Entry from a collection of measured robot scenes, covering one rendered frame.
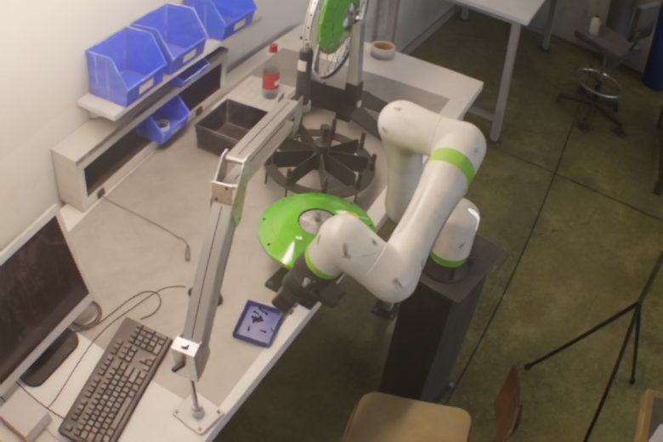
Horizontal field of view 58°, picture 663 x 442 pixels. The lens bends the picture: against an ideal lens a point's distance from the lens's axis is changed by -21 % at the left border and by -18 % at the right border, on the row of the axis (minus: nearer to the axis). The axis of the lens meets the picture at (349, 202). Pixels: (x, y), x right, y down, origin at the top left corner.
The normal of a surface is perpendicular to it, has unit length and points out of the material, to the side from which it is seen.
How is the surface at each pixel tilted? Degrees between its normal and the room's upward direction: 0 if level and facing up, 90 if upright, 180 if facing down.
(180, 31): 88
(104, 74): 92
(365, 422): 0
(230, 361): 0
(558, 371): 0
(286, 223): 11
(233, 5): 88
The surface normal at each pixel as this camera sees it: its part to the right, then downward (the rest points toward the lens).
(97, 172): 0.10, -0.77
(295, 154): 0.29, 0.65
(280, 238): -0.20, -0.62
